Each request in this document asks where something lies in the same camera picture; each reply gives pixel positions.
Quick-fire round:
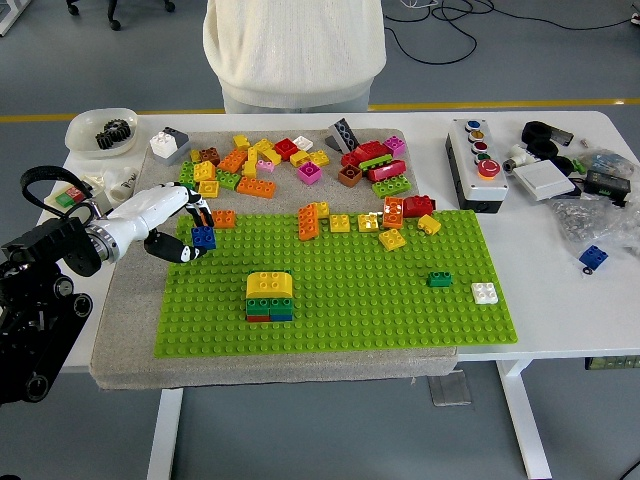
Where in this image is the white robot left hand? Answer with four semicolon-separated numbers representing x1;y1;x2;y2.
107;182;214;265

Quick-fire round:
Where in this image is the blue square brick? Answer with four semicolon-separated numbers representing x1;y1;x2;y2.
578;244;610;269
191;225;218;251

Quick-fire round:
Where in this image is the yellow curved brick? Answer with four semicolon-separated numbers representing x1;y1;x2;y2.
245;269;295;300

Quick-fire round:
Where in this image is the magenta square brick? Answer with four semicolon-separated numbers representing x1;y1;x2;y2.
298;162;325;186

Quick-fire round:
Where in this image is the white square brick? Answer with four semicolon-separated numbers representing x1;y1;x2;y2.
148;129;177;159
470;282;500;306

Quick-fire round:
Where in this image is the red square brick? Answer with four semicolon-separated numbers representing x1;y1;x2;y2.
273;138;300;162

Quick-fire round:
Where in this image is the brown square brick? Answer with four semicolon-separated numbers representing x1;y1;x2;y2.
337;163;363;189

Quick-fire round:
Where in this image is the grey patterned sloped brick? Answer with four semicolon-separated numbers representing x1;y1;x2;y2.
325;118;361;154

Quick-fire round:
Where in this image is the green studded baseplate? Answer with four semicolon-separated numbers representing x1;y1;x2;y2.
152;209;519;359

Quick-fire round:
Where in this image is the large red brick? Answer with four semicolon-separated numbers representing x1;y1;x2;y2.
340;141;389;169

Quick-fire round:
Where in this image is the lime flat brick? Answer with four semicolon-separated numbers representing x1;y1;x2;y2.
357;154;394;171

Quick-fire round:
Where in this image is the red long brick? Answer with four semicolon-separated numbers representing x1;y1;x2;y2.
365;159;407;184

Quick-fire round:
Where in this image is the white plastic tube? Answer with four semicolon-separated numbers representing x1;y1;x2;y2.
107;167;140;201

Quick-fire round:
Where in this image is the white bowl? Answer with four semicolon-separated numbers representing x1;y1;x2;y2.
64;107;140;160

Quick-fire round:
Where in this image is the black office chair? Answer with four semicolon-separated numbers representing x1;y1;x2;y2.
64;0;177;32

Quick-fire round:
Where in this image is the person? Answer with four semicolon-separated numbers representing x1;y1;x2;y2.
202;0;388;115

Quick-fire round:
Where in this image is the grey-brown mat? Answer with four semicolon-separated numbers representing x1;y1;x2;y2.
89;128;461;392

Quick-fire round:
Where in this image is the white table leg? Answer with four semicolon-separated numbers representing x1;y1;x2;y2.
147;388;184;480
497;359;554;480

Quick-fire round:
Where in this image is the grey button control box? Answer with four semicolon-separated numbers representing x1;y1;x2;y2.
444;118;510;214

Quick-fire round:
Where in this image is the white pipe fitting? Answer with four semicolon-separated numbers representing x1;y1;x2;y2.
502;144;541;174

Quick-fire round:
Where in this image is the clear bag of screws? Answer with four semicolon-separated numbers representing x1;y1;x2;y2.
547;197;640;251

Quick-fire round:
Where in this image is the black power adapter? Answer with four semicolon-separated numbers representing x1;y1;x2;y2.
582;169;632;206

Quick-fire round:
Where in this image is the clear bag of parts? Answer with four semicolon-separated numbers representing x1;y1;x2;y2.
574;147;640;181

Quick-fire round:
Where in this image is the table control panel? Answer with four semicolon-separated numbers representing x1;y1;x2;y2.
585;355;640;371

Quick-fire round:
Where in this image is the beige switch box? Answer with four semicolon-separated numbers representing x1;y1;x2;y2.
43;174;109;215

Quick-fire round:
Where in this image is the white furniture frame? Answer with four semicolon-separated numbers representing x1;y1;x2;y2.
0;0;32;37

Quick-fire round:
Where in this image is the black floor cable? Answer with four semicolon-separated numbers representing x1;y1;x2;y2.
384;0;634;66

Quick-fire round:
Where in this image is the white switch plate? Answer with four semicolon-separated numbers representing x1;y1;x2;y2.
512;160;577;202

